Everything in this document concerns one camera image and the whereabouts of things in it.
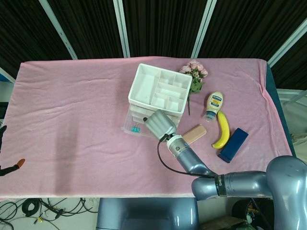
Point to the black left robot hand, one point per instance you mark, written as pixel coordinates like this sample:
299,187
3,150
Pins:
9,169

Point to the pink artificial flower bouquet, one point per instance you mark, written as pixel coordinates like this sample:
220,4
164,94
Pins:
195,79

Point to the mayonnaise squeeze bottle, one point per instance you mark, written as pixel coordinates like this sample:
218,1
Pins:
214,103

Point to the blue-grey robot torso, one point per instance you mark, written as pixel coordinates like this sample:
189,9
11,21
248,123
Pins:
134,213

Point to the clear drawer with binder clip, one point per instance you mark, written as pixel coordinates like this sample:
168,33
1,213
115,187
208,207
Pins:
129,121

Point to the dark blue box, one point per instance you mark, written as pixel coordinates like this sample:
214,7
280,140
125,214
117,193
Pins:
233,145

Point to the yellow banana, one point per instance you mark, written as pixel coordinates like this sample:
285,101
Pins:
224,129

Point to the white drawer organizer box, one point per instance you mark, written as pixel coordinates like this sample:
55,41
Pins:
163,88

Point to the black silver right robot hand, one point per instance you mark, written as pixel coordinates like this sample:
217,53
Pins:
160,124

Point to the teal binder clip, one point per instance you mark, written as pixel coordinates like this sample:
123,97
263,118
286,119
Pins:
135,129

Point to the pink fleece table cloth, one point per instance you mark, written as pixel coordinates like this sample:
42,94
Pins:
84,119

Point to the white partition post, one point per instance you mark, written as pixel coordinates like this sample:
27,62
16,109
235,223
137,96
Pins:
202,28
122,28
60,31
287,40

